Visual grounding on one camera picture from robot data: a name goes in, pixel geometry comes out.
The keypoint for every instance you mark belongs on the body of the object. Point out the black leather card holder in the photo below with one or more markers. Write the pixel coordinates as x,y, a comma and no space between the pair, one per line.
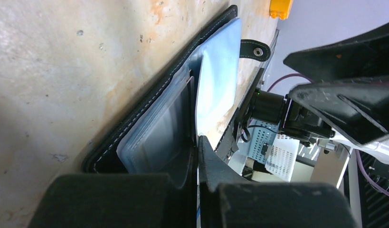
195,90

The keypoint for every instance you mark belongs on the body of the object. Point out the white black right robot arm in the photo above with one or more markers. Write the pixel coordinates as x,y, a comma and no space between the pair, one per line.
277,153

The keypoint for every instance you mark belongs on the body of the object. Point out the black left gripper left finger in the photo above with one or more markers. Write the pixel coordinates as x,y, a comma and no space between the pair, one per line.
165,199

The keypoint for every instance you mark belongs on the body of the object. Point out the red yellow emergency stop button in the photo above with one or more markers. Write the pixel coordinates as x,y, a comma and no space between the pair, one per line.
280,9

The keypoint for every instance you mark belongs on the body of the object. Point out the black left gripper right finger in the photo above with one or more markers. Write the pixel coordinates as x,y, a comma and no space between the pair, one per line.
228,200

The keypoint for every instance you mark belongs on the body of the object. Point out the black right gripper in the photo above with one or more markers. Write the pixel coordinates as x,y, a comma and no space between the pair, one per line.
355,103

